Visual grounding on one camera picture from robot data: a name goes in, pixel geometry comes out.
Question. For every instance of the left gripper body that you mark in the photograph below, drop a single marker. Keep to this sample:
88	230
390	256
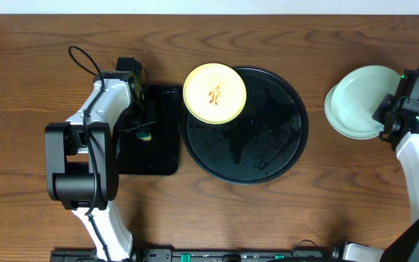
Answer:
141	124

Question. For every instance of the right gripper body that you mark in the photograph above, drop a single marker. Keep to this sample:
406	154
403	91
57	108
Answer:
387	105

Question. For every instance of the green yellow sponge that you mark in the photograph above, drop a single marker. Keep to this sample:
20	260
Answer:
144	136

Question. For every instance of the light green plate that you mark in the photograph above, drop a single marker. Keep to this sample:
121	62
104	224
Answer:
358	95
340	128

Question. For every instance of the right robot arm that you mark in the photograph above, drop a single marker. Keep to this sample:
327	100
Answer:
405	142

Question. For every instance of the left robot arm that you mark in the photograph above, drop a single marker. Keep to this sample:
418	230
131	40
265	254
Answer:
80	158

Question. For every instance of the black rectangular tray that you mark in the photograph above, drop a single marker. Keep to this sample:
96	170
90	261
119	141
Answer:
160	155

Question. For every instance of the black round tray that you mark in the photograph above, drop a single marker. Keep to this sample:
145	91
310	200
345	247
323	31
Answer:
263	142

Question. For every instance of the yellow plate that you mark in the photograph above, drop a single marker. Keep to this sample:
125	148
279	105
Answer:
214	93

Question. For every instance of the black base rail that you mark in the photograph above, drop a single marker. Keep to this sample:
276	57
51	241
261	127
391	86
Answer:
166	255

